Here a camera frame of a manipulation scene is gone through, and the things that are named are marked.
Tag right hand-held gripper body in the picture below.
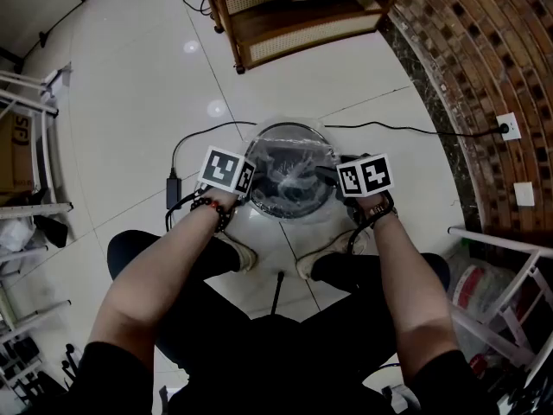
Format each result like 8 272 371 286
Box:
335 151 396 199

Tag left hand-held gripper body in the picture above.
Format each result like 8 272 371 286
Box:
196 144 259 199

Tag clear plastic bag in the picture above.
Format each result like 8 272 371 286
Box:
239 111 349 228

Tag round bin with plastic liner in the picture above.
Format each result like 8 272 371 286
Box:
243 121 343 225

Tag person's right forearm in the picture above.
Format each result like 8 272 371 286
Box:
354 191 450 332

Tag person's left forearm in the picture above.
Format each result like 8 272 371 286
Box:
99 187 239 319

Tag plastic bag with red label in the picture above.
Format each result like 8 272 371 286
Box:
447 257 522 354

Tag white plastic bag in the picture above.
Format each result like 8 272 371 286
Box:
0 217 36 253

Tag black power adapter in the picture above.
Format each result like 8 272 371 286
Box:
165 176 183 211

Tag beige sneaker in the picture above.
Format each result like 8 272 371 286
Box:
213 230 259 275
295 227 372 281

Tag white metal shelf rack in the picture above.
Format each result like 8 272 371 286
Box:
448 226 553 371
0 67 75 405

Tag wooden rattan shelf cart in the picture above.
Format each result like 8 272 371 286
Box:
197 0 414 76

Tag black cloth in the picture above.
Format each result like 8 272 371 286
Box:
33 213 70 249

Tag person's black trousers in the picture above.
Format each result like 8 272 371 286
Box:
106 229 453 415

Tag printed cardboard box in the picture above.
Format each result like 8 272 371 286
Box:
0 112 36 195

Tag person's black shirt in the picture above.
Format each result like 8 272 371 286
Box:
68 341 502 415

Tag dark bead bracelet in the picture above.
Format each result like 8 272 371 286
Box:
188 195 237 233

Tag thick black gripper cable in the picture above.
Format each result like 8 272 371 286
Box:
344 190 397 258
163 189 207 233

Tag black headset cable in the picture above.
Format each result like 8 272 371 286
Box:
269 270 287 317

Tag black power cable with plug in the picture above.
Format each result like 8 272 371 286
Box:
170 120 511 181

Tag white wall socket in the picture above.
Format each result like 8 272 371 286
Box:
495 112 523 142

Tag blank white wall plate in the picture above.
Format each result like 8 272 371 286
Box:
512 181 537 208

